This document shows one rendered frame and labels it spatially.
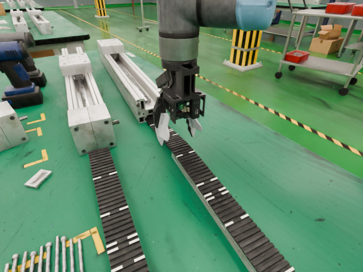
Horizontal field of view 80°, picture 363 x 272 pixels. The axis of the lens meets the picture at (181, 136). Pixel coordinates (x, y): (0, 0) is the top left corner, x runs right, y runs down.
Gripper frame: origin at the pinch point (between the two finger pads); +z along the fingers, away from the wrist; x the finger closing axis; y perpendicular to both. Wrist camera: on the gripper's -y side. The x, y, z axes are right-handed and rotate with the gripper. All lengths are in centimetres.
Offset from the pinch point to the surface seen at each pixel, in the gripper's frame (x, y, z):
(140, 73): 3.3, -41.2, -3.1
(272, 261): 0.6, 33.3, 2.1
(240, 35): 224, -247, 34
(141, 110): -3.6, -18.8, 0.8
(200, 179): -0.8, 14.2, 2.1
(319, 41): 433, -253, 63
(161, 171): -6.4, 5.1, 5.5
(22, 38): -35, -68, -15
